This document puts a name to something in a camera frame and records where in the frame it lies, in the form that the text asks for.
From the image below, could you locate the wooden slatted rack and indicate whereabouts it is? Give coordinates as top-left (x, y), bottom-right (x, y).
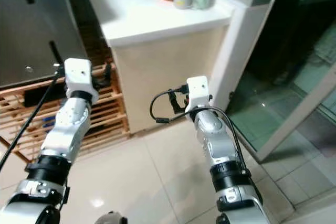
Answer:
top-left (0, 64), bottom-right (129, 164)

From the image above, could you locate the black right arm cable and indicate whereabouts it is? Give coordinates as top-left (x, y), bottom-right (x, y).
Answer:
top-left (149, 89), bottom-right (260, 183)

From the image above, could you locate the white framed glass door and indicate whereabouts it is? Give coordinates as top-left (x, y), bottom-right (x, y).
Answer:
top-left (207, 0), bottom-right (336, 163)

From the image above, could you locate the white-topped beige kitchen cabinet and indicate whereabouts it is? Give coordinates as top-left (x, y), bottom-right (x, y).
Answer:
top-left (84, 0), bottom-right (237, 134)

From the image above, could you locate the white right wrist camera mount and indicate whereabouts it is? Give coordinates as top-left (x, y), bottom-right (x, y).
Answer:
top-left (185, 76), bottom-right (212, 113)

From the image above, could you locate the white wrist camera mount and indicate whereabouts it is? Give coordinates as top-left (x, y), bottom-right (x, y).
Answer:
top-left (185, 76), bottom-right (212, 113)
top-left (64, 58), bottom-right (99, 104)

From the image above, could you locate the silver steel fridge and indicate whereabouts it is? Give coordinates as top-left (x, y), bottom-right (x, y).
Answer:
top-left (0, 0), bottom-right (87, 88)

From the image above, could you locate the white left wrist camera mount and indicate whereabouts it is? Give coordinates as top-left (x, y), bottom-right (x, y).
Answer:
top-left (64, 58), bottom-right (99, 104)

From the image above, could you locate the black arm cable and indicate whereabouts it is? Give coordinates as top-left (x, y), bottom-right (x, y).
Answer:
top-left (149, 89), bottom-right (260, 183)
top-left (0, 65), bottom-right (61, 171)

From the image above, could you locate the grey robot foot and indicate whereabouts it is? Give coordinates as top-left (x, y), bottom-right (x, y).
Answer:
top-left (101, 211), bottom-right (129, 224)

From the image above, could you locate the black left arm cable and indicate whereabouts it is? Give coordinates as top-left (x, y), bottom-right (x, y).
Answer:
top-left (0, 65), bottom-right (61, 171)

